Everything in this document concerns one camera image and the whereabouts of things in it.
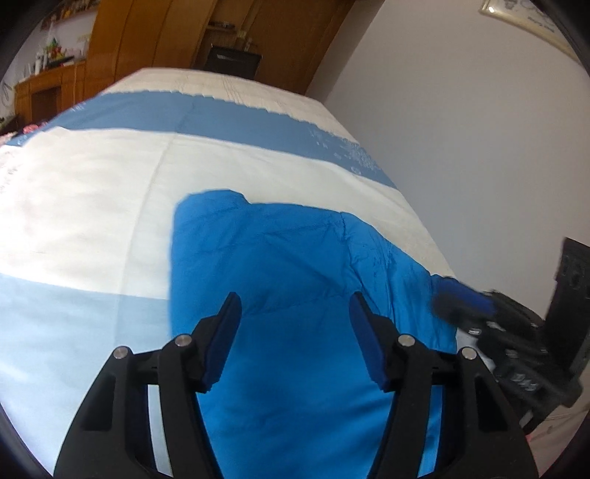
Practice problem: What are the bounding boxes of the blue puffer jacket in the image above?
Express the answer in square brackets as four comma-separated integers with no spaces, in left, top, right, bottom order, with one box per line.
[167,189,462,479]

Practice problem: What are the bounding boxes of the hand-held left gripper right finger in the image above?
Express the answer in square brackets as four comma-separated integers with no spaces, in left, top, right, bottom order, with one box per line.
[348,291,540,479]

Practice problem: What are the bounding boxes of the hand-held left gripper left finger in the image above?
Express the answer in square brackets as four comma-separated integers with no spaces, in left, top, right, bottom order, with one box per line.
[53,291,243,479]

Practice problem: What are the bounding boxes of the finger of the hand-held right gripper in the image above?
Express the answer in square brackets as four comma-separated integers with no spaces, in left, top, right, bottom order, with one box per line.
[431,276,496,324]

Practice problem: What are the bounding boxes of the pink cloth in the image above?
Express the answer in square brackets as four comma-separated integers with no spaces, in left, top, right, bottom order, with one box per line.
[0,122,47,144]

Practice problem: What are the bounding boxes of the bed with blue white bedding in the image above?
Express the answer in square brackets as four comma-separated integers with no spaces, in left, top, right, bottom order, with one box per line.
[0,67,457,479]

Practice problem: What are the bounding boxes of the colourful toy figures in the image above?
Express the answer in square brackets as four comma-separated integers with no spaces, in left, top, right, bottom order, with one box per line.
[44,37,75,70]

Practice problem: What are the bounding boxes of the framed wall picture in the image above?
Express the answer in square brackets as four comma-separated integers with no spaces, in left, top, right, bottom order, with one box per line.
[479,0,582,62]

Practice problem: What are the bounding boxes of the wooden wardrobe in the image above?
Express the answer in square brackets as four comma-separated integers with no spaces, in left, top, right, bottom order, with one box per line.
[85,0,369,96]

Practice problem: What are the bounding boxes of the wooden sideboard with clutter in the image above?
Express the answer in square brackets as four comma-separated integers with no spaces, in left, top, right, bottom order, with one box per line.
[14,62,88,123]

